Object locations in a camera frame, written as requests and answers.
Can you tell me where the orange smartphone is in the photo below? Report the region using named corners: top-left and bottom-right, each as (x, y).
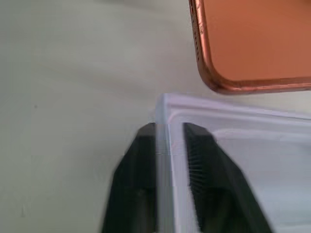
top-left (189, 0), bottom-right (311, 96)

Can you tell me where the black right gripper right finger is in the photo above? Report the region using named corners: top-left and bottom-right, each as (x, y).
top-left (182, 122), bottom-right (273, 233)

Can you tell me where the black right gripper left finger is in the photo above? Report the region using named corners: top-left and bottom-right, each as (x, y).
top-left (101, 122), bottom-right (158, 233)

